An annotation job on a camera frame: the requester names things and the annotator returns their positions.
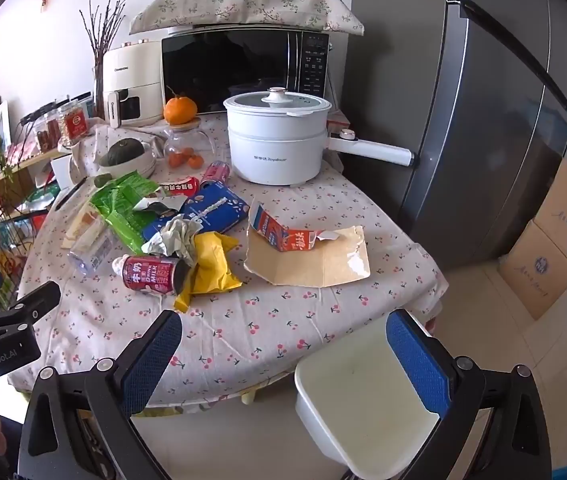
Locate red milk can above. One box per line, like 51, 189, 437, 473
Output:
114, 254, 194, 296

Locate green snack bag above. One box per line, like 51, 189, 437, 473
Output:
88, 170, 162, 256

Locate large orange tangerine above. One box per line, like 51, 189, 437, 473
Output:
164, 87, 198, 125

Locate red snack packet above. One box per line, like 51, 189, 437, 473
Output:
158, 176, 201, 199

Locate dry branches in vase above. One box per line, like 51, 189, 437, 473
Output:
79, 0, 140, 118

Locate clear jar with red label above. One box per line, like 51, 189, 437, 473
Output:
60, 105, 90, 142

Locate dark green squash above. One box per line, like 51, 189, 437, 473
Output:
99, 138, 147, 167

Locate black pen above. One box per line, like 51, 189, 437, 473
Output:
54, 176, 88, 211

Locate yellow wrapper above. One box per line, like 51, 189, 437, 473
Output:
173, 231, 243, 314

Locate floral cloth cover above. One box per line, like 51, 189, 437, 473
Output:
130, 0, 365, 37

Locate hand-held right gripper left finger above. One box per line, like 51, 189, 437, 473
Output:
16, 309, 184, 480

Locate white ceramic bowl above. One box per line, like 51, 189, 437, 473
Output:
93, 140, 160, 180

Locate grey refrigerator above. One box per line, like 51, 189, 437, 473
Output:
351, 0, 567, 273

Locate white electric cooking pot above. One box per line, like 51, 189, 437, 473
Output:
224, 102, 417, 187

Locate glass jar with wooden lid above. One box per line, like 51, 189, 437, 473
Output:
163, 117, 217, 170

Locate clear plastic bottle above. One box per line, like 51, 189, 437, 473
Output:
67, 230, 120, 275

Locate white air fryer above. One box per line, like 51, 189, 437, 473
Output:
100, 40, 164, 128

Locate beige ice cream wrapper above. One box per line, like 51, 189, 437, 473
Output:
60, 205, 105, 252

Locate small red drink can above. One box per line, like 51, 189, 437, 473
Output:
200, 160, 232, 186

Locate plain cardboard box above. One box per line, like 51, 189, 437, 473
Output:
496, 217, 567, 322

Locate black microwave oven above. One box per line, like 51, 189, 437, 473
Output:
160, 27, 332, 117

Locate glass pot lid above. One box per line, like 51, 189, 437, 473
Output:
223, 87, 333, 117

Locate cherry print tablecloth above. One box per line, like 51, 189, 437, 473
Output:
8, 110, 450, 407

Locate crumpled grey paper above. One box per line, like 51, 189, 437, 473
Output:
140, 215, 204, 267

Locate orange milk carton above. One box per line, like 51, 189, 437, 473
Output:
248, 199, 340, 254

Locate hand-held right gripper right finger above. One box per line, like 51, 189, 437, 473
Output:
343, 308, 554, 480

